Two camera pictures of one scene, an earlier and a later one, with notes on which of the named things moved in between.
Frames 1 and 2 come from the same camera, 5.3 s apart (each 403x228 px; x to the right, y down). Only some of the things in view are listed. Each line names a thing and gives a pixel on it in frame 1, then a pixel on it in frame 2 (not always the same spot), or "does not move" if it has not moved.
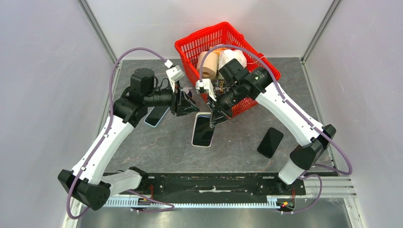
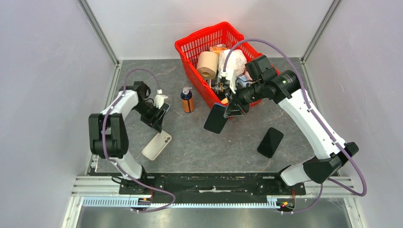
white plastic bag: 226,55 does not move
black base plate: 195,185 does not move
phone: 203,132 -> 157,145
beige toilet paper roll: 210,65 does not move
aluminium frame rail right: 332,8 does not move
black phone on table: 270,142 does not move
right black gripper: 218,117 -> 233,109
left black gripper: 182,104 -> 153,121
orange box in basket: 218,51 does not move
